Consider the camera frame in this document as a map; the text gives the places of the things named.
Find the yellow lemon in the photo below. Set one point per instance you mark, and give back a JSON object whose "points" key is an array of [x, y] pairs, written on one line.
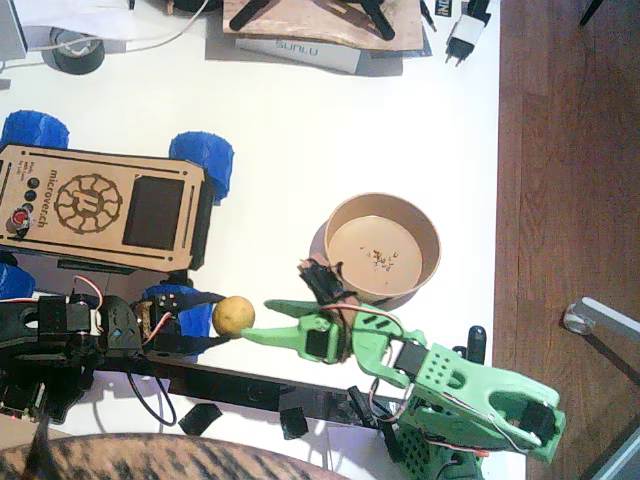
{"points": [[233, 316]]}

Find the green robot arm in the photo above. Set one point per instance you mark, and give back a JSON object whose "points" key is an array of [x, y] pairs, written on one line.
{"points": [[480, 385]]}

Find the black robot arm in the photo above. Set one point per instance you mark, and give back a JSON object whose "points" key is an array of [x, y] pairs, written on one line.
{"points": [[50, 325]]}

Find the brown paper bowl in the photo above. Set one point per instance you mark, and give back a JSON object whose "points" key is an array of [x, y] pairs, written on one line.
{"points": [[375, 250]]}

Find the blue rover wheel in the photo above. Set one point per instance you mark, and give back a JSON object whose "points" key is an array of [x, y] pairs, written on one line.
{"points": [[35, 130], [205, 155], [15, 282], [197, 322]]}

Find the black tape piece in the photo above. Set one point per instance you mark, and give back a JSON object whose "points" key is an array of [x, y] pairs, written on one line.
{"points": [[200, 419]]}

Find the crumpled dark tape piece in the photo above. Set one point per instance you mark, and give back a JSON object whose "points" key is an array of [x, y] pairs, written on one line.
{"points": [[294, 424]]}

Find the wooden rover body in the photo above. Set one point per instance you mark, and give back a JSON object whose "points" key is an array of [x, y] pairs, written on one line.
{"points": [[155, 215]]}

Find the black table clamp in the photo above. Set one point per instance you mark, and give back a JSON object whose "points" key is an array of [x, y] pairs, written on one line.
{"points": [[390, 435]]}

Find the striped brown fabric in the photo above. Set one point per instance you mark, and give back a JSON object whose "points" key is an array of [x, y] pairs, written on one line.
{"points": [[150, 460]]}

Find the white SUNLU box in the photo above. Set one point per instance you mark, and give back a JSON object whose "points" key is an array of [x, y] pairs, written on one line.
{"points": [[320, 55]]}

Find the black tape roll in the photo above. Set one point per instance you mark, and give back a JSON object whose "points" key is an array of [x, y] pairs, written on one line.
{"points": [[82, 62]]}

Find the brown wooden board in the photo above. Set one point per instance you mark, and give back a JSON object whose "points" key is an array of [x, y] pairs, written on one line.
{"points": [[310, 25]]}

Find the grey metal chair leg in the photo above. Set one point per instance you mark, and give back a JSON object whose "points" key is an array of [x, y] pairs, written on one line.
{"points": [[610, 320]]}

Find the black tripod stand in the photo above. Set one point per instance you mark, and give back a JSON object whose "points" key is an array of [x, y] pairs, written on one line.
{"points": [[385, 25]]}

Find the black pen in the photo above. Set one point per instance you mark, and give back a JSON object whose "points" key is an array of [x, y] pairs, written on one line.
{"points": [[427, 17]]}

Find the grey white box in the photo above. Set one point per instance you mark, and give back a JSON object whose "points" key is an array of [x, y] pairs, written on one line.
{"points": [[10, 30]]}

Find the grey metal bar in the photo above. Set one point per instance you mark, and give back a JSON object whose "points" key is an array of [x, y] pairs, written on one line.
{"points": [[625, 460]]}

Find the white black power adapter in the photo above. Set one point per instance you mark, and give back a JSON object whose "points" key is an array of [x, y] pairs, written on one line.
{"points": [[467, 30]]}

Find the black printed sticker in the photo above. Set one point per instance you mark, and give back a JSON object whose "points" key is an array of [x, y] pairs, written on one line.
{"points": [[443, 7]]}

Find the black plug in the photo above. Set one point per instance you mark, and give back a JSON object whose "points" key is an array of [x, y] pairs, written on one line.
{"points": [[480, 7]]}

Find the black chair leg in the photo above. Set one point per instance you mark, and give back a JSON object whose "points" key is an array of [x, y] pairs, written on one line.
{"points": [[590, 12]]}

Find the black metal rail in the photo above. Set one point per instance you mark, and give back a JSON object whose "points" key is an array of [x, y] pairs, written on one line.
{"points": [[225, 385]]}

